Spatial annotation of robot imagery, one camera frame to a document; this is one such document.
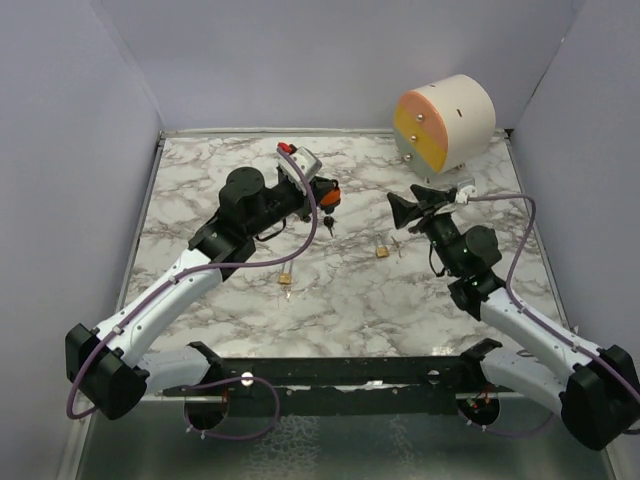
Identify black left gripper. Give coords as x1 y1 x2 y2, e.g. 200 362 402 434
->
247 176 335 239

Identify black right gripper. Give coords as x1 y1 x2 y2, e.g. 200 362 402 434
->
387 185 461 277

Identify orange black padlock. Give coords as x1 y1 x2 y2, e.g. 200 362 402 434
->
319 181 341 214

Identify black keys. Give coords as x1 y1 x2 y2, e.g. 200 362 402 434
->
323 215 336 238

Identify brass padlock long shackle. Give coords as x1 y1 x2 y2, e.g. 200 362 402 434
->
278 261 293 286

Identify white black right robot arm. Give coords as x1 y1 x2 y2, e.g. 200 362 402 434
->
387 185 639 451

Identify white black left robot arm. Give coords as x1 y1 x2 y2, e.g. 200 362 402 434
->
65 165 341 420

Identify round pastel drawer cabinet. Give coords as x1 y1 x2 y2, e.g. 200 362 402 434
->
392 74 496 181

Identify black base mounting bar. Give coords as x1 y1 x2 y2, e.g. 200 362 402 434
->
170 339 501 417

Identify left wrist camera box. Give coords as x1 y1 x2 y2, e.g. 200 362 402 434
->
277 147 322 190

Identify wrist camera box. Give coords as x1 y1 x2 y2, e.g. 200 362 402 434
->
277 147 322 190
449 176 477 205

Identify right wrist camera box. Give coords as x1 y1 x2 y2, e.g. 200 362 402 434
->
449 176 477 205

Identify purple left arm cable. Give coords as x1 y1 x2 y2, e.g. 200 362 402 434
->
64 142 321 441

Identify aluminium frame rail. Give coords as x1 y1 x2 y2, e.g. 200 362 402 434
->
77 389 526 401

